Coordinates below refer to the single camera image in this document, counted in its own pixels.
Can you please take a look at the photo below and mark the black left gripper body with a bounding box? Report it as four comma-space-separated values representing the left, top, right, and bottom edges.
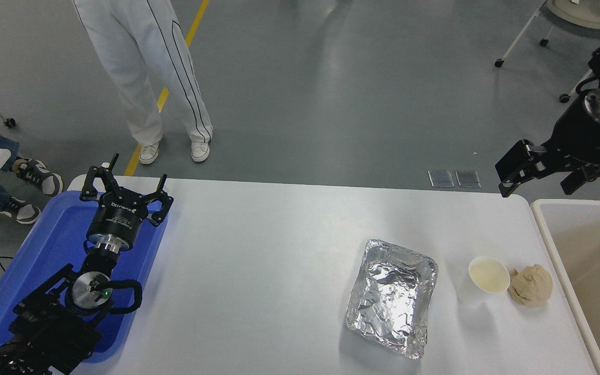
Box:
86, 190, 151, 246

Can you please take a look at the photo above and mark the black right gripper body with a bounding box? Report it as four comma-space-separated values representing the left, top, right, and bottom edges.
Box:
542, 96, 600, 168

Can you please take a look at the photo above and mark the white paper cup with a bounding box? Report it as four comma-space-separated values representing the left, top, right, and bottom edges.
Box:
456, 256, 511, 307

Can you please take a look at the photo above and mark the metal floor plate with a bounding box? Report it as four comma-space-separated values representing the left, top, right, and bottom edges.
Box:
455, 170, 482, 189
429, 170, 455, 188

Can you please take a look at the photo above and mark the seated person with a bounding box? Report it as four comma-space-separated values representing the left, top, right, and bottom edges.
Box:
0, 121, 64, 226

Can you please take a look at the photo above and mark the blue plastic tray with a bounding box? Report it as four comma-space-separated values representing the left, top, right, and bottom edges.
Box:
0, 190, 170, 364

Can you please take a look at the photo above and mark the large pale bin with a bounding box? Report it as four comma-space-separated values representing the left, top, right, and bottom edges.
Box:
531, 199, 600, 375

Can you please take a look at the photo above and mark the crumpled tan paper ball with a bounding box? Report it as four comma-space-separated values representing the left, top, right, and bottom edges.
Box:
508, 264, 554, 307

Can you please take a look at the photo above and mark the standing person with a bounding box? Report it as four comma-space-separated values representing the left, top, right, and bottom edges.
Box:
72, 0, 214, 165

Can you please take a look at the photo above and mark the white wheeled chair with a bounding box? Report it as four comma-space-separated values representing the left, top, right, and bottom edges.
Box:
494, 0, 600, 103

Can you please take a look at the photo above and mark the silver foil tray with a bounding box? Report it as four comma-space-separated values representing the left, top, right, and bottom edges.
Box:
345, 239, 439, 359

